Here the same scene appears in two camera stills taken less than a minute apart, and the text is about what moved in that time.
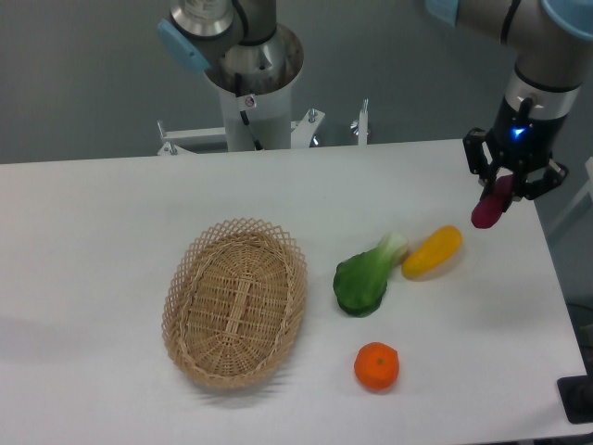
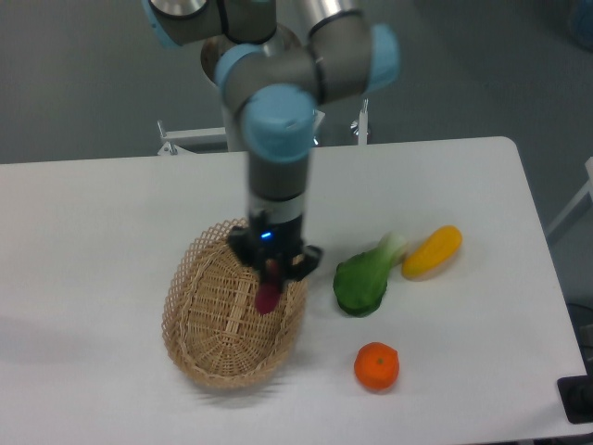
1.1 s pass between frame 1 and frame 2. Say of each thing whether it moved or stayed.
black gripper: moved
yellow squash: stayed
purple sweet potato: moved
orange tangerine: stayed
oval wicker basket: stayed
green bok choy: stayed
